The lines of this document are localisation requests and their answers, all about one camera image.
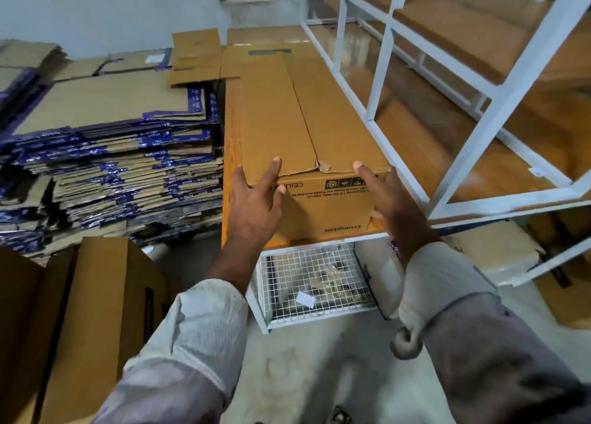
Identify person's right hand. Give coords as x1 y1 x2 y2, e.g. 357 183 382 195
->
353 160 437 256

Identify person's right forearm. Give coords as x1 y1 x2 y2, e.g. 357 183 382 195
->
392 225 444 265

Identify person's left hand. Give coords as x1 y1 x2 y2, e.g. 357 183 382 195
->
226 157 288 274

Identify white metal shelf rack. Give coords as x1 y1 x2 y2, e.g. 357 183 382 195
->
300 0 591 287

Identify assembled boxes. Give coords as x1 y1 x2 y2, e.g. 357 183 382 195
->
0 244 75 424

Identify person's left forearm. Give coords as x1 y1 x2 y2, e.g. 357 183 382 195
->
205 248 269 298

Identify person's dark shoe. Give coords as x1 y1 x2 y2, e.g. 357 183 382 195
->
328 405 356 424

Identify wooden table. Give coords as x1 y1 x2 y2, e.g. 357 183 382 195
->
222 24 591 335

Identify person's light grey shirt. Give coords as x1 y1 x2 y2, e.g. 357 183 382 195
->
92 242 591 424

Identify white wire mesh cage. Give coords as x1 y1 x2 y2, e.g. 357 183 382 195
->
246 239 380 333

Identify stack of cardboard boxes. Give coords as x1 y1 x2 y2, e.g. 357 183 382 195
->
0 50 228 256
0 38 68 134

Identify crumpled tape scraps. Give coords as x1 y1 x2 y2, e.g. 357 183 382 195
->
295 257 361 295

